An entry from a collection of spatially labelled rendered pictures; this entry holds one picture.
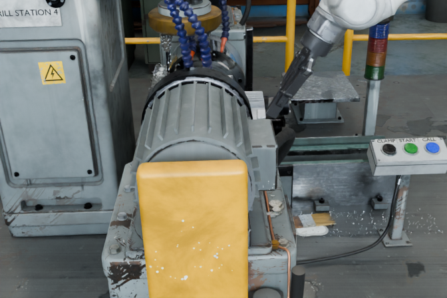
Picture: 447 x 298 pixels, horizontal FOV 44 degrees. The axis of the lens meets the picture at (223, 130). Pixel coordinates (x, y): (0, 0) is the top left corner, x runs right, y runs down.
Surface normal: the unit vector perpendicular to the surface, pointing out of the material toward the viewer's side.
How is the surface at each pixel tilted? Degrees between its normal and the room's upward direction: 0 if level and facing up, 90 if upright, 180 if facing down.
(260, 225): 0
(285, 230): 0
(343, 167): 90
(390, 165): 111
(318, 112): 90
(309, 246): 0
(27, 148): 90
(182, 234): 90
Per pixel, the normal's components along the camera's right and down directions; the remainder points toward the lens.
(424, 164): 0.04, 0.73
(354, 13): -0.26, 0.39
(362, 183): 0.03, 0.44
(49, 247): -0.02, -0.90
